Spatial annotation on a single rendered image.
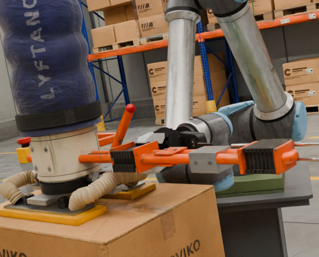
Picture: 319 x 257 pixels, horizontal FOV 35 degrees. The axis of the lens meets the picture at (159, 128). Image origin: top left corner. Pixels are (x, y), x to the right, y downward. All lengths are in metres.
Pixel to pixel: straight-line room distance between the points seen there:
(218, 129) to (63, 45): 0.47
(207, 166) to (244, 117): 0.93
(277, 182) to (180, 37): 0.65
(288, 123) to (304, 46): 8.05
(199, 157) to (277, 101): 0.84
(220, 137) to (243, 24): 0.41
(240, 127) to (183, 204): 0.78
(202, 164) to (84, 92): 0.40
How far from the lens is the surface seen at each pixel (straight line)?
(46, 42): 1.29
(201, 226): 1.32
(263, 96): 1.83
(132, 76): 11.87
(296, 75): 8.65
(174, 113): 1.53
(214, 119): 1.42
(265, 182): 1.90
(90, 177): 1.33
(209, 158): 1.05
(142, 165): 1.17
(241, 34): 1.67
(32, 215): 1.34
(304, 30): 9.91
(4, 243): 1.38
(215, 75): 9.80
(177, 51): 1.59
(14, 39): 1.32
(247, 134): 1.97
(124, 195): 1.35
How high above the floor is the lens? 1.30
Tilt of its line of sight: 8 degrees down
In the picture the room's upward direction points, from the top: 10 degrees counter-clockwise
